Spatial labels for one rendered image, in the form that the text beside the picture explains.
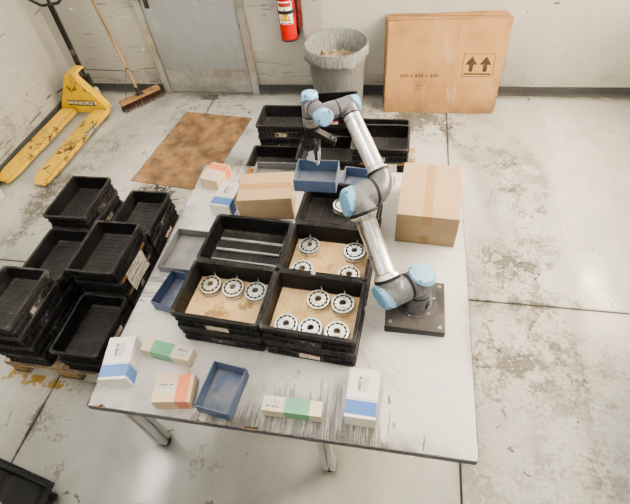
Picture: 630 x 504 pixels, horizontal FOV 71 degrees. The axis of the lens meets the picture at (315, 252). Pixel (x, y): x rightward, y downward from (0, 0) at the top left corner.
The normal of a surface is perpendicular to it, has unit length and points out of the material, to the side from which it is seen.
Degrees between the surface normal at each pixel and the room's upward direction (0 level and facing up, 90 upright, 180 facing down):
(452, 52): 80
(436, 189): 0
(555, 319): 0
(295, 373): 0
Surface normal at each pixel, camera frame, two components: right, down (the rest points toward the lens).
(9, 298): -0.08, -0.64
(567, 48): -0.16, 0.76
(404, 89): -0.17, 0.57
